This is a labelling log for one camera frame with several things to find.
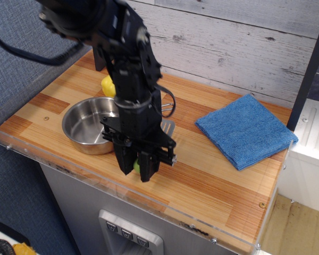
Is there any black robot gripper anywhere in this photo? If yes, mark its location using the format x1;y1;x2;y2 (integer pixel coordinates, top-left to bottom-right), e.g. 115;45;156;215
101;99;177;182

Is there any grey spatula green handle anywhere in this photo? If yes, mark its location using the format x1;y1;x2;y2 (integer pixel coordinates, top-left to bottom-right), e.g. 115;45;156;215
133;120;175;174

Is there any blue towel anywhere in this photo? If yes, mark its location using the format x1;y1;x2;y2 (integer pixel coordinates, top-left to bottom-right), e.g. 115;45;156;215
195;94;298;171

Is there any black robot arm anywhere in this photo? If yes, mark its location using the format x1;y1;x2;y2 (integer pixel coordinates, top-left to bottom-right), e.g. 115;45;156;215
40;1;177;182

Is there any stainless steel pan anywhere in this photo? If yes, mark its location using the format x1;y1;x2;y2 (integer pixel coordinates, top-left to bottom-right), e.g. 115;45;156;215
61;96;176;156

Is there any grey metal cabinet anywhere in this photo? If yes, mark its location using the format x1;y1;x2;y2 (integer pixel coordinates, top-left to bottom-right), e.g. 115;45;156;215
41;164;233;254

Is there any yellow toy bell pepper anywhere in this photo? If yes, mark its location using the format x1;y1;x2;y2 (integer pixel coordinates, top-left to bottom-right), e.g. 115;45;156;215
100;75;116;98

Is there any silver dispenser panel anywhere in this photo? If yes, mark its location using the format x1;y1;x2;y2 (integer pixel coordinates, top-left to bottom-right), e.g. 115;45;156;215
98;209;164;254

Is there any clear acrylic table guard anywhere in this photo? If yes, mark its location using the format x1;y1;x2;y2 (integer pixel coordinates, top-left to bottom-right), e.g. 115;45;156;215
0;53;287;254

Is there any yellow object bottom corner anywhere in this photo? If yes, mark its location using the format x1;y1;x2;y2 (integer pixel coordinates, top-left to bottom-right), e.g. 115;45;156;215
12;243;37;255

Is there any white ribbed side unit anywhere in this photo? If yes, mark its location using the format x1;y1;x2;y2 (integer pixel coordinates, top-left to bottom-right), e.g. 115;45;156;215
278;99;319;211

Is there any left black vertical post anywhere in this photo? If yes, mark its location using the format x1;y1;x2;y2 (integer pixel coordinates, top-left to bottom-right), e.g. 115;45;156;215
93;47;107;72

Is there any black vertical post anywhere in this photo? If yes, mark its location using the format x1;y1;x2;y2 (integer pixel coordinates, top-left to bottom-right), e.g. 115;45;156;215
286;0;319;131
93;47;107;72

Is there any right black vertical post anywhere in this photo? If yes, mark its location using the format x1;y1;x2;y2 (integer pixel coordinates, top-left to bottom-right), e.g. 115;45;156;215
286;0;319;131

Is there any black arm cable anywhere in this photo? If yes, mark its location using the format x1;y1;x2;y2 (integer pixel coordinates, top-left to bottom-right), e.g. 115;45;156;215
0;26;177;119

